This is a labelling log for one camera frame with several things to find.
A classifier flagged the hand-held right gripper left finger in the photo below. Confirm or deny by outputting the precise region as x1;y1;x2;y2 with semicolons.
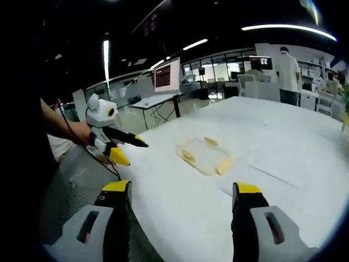
45;179;133;262

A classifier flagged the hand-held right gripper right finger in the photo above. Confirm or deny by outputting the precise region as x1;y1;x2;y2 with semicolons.
231;182;320;262

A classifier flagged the white desk with black legs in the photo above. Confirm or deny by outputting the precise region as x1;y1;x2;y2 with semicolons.
129;92;186;130

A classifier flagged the white cloth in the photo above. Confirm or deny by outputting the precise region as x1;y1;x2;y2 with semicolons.
47;133;79;162

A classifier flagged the long ceiling light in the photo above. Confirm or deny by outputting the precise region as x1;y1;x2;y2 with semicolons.
241;23;338;42
103;39;110;82
182;38;209;51

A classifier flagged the large display screen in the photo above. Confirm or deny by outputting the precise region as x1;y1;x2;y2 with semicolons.
153;57;181;94

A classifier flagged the clear container with yellow latches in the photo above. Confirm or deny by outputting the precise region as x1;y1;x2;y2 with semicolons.
176;136;236;177

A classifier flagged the white office chair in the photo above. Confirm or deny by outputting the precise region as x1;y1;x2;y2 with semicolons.
236;73;257;98

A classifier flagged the computer monitor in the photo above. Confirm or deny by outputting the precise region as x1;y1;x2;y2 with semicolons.
248;55;273;70

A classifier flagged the green plant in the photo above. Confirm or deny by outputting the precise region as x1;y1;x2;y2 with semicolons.
340;84;349;132

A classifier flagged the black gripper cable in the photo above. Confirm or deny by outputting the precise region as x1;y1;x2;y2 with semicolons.
56;98;92;146

